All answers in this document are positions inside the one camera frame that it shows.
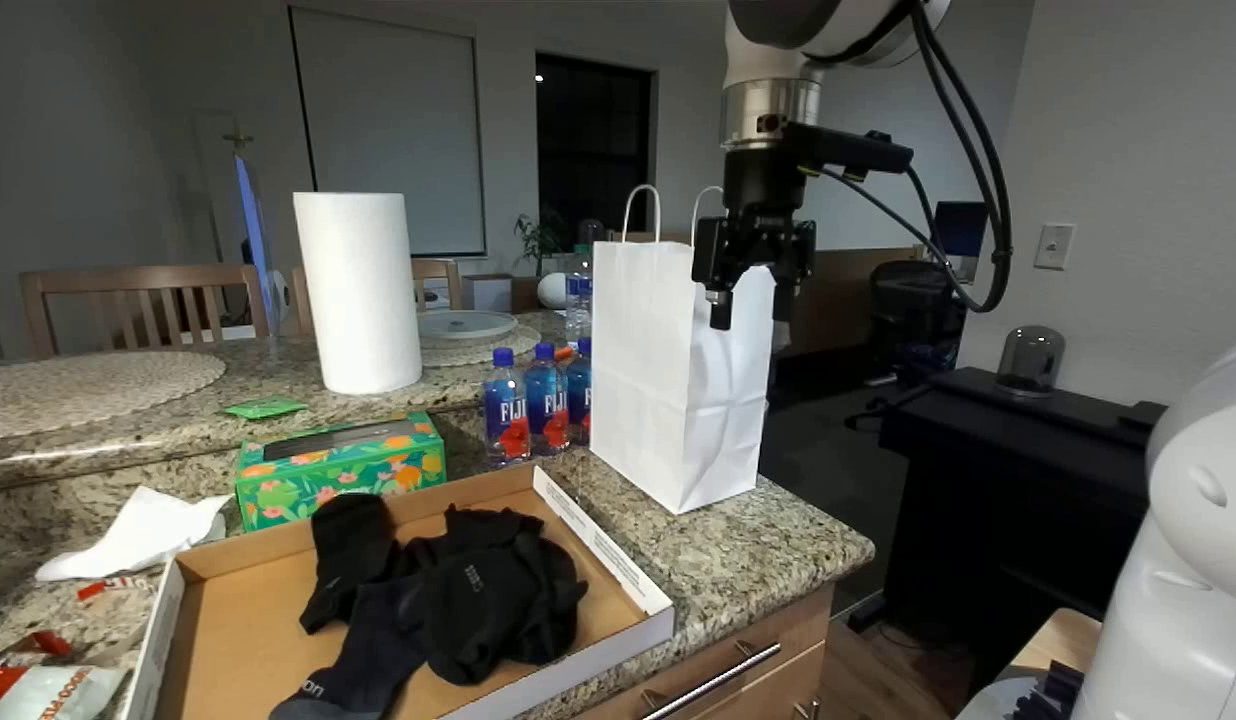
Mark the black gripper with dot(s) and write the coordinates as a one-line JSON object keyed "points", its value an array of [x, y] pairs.
{"points": [[762, 194]]}

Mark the black sock pile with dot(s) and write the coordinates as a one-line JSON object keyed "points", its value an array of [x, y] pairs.
{"points": [[492, 591]]}

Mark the black sock long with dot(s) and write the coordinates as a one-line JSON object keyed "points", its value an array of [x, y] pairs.
{"points": [[358, 585]]}

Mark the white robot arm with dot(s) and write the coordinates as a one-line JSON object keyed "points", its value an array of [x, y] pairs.
{"points": [[1168, 633]]}

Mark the white paper bag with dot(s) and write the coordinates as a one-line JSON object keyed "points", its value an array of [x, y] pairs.
{"points": [[676, 404]]}

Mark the red white snack bag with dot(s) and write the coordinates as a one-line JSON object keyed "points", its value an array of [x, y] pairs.
{"points": [[50, 678]]}

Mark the black office chair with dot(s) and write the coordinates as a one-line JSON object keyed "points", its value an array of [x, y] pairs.
{"points": [[914, 316]]}

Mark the water bottle pack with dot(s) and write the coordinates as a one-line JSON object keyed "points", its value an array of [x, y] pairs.
{"points": [[525, 404]]}

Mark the computer monitor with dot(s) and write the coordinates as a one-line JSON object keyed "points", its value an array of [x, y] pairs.
{"points": [[960, 227]]}

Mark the white plate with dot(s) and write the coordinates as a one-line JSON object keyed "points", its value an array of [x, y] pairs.
{"points": [[467, 326]]}

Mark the black cabinet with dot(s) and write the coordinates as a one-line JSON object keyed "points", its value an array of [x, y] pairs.
{"points": [[1015, 506]]}

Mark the white paper towel roll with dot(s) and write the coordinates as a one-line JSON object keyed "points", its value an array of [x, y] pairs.
{"points": [[358, 271]]}

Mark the white projector screen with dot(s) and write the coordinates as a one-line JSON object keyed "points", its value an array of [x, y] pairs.
{"points": [[392, 111]]}

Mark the green tissue box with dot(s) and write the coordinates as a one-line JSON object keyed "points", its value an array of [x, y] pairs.
{"points": [[289, 476]]}

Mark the green small packet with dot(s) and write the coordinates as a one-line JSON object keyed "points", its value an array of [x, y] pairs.
{"points": [[260, 411]]}

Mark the wooden chair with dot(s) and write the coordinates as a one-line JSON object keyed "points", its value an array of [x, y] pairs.
{"points": [[147, 307]]}

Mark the cardboard tray box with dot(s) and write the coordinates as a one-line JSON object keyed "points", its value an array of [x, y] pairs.
{"points": [[227, 633]]}

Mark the white crumpled napkin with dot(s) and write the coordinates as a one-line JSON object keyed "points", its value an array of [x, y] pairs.
{"points": [[147, 529]]}

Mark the round woven placemat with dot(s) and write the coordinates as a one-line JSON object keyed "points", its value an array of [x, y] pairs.
{"points": [[96, 388]]}

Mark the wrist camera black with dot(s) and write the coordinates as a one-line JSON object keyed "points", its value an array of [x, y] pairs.
{"points": [[862, 153]]}

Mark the drawer handle metal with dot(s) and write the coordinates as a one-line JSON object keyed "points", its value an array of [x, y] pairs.
{"points": [[753, 658]]}

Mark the wall light switch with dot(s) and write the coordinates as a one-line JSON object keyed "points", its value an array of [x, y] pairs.
{"points": [[1053, 247]]}

